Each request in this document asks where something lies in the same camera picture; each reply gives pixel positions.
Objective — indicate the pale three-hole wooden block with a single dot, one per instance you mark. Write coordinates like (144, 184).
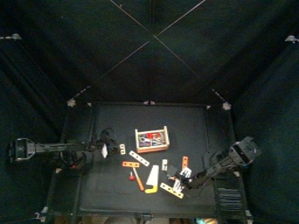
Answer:
(165, 164)

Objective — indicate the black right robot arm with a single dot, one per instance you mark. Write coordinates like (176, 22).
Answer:
(234, 157)

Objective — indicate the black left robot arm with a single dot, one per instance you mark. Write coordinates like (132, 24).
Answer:
(48, 147)

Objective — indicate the small two-hole wooden block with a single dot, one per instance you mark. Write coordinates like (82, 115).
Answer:
(124, 149)

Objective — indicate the pale wooden pegged block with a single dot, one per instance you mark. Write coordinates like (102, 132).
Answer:
(186, 172)

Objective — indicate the yellow holed wooden strip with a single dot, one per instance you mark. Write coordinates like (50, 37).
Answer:
(172, 190)

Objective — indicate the orange holed wooden block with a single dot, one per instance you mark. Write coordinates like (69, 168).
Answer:
(185, 162)

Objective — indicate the long pale holed wooden strip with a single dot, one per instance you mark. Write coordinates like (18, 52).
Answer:
(140, 158)

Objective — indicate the wooden toy toolbox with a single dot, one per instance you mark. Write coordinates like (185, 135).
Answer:
(152, 148)

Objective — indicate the red toy bolt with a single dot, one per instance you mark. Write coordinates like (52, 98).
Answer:
(133, 176)

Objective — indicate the blue toy part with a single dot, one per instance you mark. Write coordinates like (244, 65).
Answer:
(157, 142)

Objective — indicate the red toy part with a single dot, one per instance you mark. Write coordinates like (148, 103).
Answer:
(157, 136)

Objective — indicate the white text label sticker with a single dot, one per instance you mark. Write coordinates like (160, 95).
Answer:
(230, 197)

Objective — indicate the metal frame bracket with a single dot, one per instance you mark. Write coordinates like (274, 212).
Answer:
(226, 106)
(15, 37)
(149, 102)
(292, 38)
(41, 216)
(72, 102)

